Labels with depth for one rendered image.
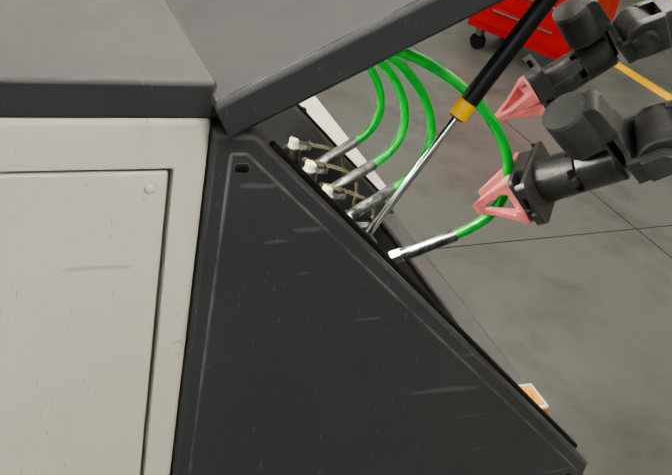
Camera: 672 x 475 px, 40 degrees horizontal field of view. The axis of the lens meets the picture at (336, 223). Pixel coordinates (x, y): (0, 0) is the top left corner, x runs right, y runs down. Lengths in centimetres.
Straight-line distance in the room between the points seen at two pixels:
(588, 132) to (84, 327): 60
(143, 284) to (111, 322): 5
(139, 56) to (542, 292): 283
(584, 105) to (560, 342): 223
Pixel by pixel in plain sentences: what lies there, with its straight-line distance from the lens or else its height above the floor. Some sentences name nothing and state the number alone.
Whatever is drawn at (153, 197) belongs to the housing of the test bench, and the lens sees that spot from 82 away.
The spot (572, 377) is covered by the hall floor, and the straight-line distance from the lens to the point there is 315.
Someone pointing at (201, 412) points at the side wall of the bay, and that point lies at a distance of 99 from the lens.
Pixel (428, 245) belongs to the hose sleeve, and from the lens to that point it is 126.
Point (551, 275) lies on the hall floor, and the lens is 364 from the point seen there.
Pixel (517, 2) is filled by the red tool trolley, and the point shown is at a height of 37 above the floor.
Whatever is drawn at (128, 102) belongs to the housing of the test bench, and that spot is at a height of 148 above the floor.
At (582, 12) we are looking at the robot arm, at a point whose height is 144.
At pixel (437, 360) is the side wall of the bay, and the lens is 106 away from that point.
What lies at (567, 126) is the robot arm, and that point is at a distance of 110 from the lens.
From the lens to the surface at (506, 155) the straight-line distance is 121.
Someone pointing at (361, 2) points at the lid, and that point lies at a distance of 82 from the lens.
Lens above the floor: 180
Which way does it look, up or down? 30 degrees down
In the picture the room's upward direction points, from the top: 11 degrees clockwise
